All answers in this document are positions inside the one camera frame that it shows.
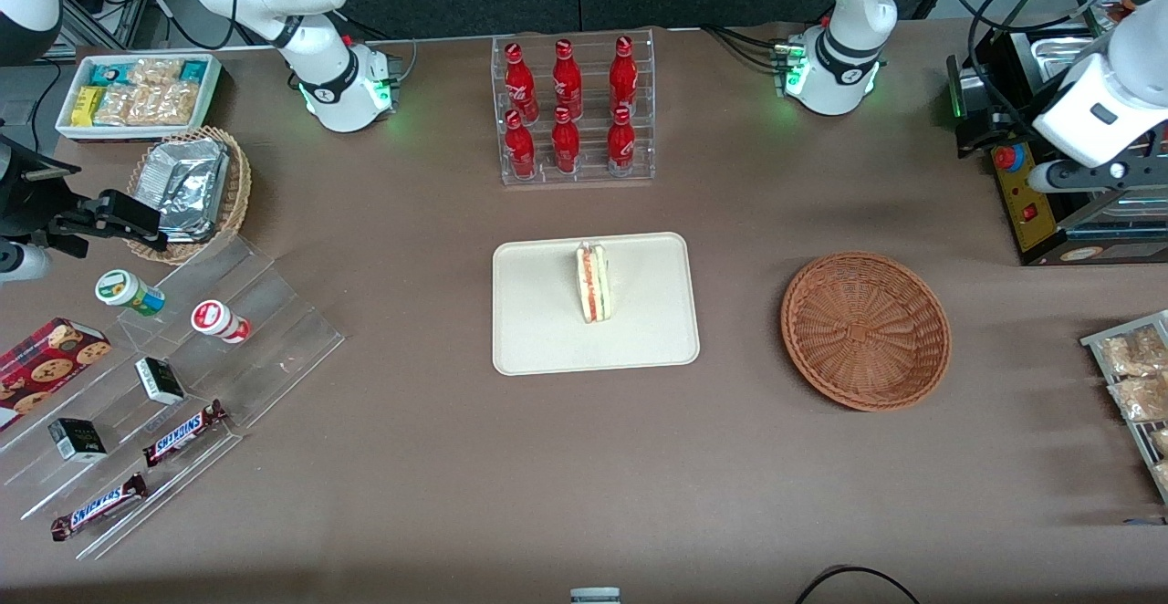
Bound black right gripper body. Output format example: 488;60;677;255
0;134;83;242

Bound triangular sandwich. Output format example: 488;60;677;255
574;240;610;324

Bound small wicker basket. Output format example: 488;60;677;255
126;126;253;266

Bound large round wicker basket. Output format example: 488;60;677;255
780;251;953;413

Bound cream plastic tray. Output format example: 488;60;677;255
492;232;701;377

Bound silver foil pack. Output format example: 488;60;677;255
162;217;220;243
137;139;231;224

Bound green lid yogurt bottle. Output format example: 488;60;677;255
95;269;167;318

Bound white plastic snack bin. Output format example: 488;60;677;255
55;53;223;143

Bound steel food pan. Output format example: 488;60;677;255
1029;29;1119;67

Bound clear bag of crackers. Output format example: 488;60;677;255
128;58;183;87
96;84;138;126
132;82;200;126

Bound black food warmer display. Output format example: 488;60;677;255
944;0;1168;267

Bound red lid yogurt bottle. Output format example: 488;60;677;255
191;299;252;345

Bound red cookie box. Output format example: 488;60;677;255
0;317;112;432

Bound small black box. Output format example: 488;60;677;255
135;357;186;406
47;417;108;463

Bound clear acrylic stepped stand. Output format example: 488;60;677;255
0;234;346;561

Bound snickers chocolate bar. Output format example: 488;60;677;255
142;400;229;468
50;473;149;543

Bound red cola bottle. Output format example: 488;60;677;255
551;106;581;174
552;38;583;120
505;42;539;123
610;35;638;117
607;105;637;176
505;109;537;179

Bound clear acrylic bottle rack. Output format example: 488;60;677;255
491;27;656;187

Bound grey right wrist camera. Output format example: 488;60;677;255
0;244;53;283

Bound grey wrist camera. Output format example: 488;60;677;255
1028;157;1168;194
0;244;53;283

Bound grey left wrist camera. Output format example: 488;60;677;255
1028;157;1168;194

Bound metal wire tray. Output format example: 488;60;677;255
1079;310;1168;505

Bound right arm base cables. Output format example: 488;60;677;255
342;11;421;85

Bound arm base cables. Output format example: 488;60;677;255
342;11;421;85
701;24;790;71

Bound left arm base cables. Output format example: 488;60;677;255
701;24;790;71

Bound black table edge cable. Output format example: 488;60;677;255
794;566;923;604

